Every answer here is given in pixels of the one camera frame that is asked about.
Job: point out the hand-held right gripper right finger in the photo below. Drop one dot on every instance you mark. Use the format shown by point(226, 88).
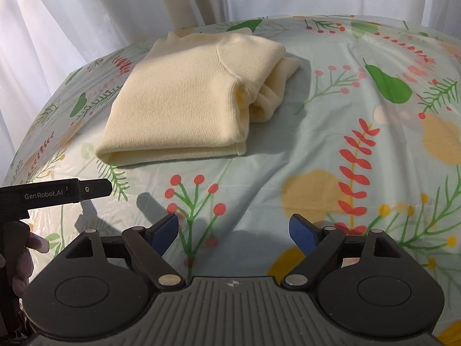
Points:
point(301, 234)

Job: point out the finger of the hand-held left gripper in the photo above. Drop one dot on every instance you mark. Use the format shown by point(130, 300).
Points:
point(95, 188)

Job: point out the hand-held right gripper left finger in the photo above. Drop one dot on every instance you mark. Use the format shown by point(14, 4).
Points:
point(166, 232)

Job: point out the cream knit sweater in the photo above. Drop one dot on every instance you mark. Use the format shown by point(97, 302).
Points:
point(180, 108)

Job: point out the person's left hand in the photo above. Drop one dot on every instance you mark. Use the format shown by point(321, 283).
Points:
point(27, 266)

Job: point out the floral printed bed sheet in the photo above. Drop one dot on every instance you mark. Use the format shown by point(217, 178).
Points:
point(288, 158)

